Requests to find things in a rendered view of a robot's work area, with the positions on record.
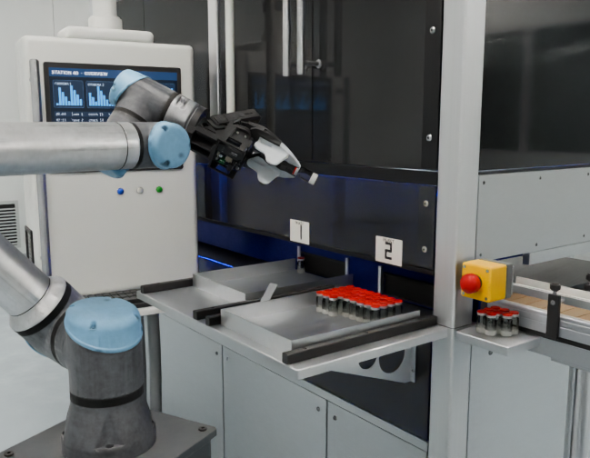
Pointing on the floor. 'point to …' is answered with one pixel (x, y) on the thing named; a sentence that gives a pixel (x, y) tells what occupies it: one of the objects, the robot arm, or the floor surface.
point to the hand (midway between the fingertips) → (292, 165)
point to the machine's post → (455, 220)
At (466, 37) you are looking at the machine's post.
